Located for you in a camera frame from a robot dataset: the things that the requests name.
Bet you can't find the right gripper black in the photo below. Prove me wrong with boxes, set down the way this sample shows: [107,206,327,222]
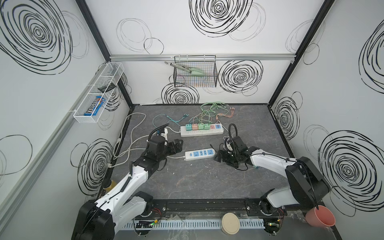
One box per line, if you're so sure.
[213,148,240,167]

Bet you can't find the white multicolour power strip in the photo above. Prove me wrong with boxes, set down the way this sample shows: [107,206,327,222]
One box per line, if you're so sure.
[180,124,224,138]

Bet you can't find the white blue power strip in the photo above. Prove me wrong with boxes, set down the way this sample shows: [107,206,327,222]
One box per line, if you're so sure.
[185,148,216,161]

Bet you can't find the teal charger plug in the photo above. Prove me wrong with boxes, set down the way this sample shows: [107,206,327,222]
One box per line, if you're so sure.
[186,124,193,131]

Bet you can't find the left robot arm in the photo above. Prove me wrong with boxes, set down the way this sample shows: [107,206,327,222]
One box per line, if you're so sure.
[72,133,184,240]

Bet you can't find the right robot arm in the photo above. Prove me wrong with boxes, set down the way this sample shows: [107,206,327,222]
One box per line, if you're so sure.
[214,136,330,216]

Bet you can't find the yellow liquid bottle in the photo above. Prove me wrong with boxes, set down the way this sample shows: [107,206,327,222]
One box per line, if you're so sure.
[102,179,117,192]

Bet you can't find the beige round lid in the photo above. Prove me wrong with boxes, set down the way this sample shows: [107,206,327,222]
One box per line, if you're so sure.
[221,213,240,235]

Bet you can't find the blue candy packet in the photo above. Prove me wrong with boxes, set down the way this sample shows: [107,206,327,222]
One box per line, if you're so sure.
[84,96,105,116]

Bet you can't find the black remote control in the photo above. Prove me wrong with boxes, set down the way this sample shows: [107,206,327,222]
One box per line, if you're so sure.
[98,83,116,93]

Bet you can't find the green kitchen tongs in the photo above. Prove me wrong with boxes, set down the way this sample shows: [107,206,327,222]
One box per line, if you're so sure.
[165,62,206,76]

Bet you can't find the pink plastic cup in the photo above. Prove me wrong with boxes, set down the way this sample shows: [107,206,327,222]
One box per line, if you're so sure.
[305,205,336,228]

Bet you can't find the white power strip cable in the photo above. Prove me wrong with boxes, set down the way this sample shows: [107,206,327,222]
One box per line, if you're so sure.
[107,112,186,169]

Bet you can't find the pink charger cable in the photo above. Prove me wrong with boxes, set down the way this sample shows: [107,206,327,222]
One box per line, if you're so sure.
[191,106,237,125]

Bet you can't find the teal charger cable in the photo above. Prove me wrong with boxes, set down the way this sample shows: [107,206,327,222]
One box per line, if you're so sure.
[152,112,190,130]

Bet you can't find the green charger cable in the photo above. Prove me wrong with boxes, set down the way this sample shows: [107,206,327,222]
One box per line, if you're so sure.
[200,101,231,124]
[197,101,229,124]

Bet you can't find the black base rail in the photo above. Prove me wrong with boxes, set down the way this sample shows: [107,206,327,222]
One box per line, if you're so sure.
[131,197,325,214]

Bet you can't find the white slotted cable duct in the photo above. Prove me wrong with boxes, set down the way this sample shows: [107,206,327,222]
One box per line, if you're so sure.
[122,219,265,231]

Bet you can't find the white wire wall shelf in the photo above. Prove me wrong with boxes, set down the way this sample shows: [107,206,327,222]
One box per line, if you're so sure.
[74,62,124,124]

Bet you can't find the black wire wall basket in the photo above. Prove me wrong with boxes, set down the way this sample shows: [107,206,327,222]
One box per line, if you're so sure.
[173,55,218,88]

